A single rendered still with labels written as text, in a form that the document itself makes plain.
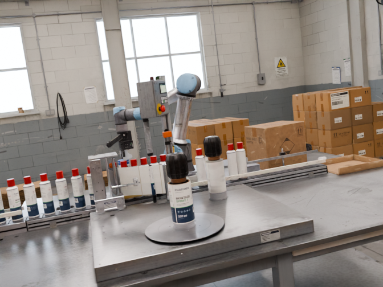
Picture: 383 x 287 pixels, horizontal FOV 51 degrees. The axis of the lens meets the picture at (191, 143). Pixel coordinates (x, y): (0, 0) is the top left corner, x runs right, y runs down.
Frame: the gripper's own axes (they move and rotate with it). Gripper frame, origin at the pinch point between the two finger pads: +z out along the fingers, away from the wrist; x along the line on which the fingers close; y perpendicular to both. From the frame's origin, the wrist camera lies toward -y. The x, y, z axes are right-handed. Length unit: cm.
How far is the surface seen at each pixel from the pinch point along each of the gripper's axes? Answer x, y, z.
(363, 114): 198, 360, 22
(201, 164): -51, 34, 0
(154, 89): -49, 15, -43
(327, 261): -44, 113, 78
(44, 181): -46, -45, -5
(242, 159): -53, 58, 1
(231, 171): -52, 51, 7
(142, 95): -45, 9, -40
